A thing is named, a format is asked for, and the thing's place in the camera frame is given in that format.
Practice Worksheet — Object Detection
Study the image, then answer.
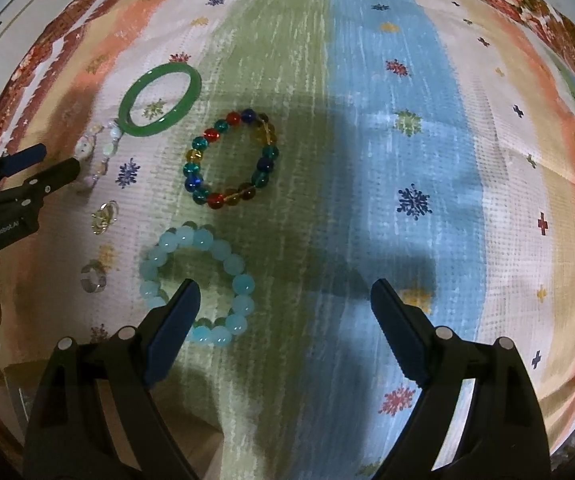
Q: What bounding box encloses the white pearl bead bracelet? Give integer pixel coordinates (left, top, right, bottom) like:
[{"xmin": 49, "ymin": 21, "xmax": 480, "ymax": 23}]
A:
[{"xmin": 71, "ymin": 118, "xmax": 125, "ymax": 192}]

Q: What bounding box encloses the clear crystal ring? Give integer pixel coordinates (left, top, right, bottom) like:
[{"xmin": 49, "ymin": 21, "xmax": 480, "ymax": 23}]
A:
[{"xmin": 79, "ymin": 258, "xmax": 108, "ymax": 295}]

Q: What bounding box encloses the green jade bangle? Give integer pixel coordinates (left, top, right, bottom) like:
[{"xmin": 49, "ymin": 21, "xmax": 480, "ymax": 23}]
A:
[{"xmin": 116, "ymin": 62, "xmax": 202, "ymax": 138}]

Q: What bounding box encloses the light blue bead bracelet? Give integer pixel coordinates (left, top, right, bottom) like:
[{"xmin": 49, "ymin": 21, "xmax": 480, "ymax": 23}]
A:
[{"xmin": 137, "ymin": 222, "xmax": 257, "ymax": 347}]

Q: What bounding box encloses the multicolour glass bead bracelet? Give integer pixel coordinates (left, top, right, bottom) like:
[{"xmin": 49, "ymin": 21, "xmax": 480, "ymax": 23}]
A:
[{"xmin": 182, "ymin": 107, "xmax": 281, "ymax": 209}]

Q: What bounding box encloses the striped colourful mat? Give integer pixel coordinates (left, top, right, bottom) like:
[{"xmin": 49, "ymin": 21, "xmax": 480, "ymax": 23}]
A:
[{"xmin": 0, "ymin": 0, "xmax": 575, "ymax": 479}]

